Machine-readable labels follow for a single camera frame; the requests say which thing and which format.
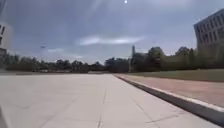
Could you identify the row of trees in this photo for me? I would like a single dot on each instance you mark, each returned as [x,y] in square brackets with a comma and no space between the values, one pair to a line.
[153,60]

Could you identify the tall slim tower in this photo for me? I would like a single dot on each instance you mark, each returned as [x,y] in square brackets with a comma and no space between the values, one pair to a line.
[133,50]

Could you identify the dark stone kerb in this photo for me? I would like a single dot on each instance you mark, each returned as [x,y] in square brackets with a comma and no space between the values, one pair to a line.
[186,102]

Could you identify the pale stone slab plaza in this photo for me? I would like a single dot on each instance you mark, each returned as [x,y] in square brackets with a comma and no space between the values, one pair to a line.
[66,100]

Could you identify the grey building with window grid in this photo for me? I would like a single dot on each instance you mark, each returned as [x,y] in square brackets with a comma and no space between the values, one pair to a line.
[211,30]

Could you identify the raised reddish paved terrace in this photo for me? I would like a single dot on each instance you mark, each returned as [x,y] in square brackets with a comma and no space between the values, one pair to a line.
[193,88]

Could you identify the grass lawn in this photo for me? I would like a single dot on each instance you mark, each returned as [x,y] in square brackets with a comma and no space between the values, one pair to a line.
[193,75]

